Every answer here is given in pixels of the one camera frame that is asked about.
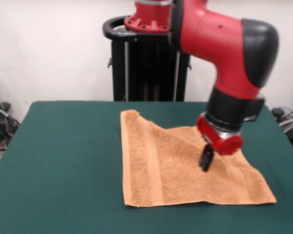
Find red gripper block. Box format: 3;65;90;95
196;117;243;173

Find tan terry towel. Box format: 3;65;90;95
120;109;277;208

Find grey chair base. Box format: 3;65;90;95
271;104;293;158

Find dark green table cloth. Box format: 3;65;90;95
0;100;293;234

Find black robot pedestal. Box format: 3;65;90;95
102;16;192;102

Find black cable tangle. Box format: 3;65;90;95
0;78;21;171

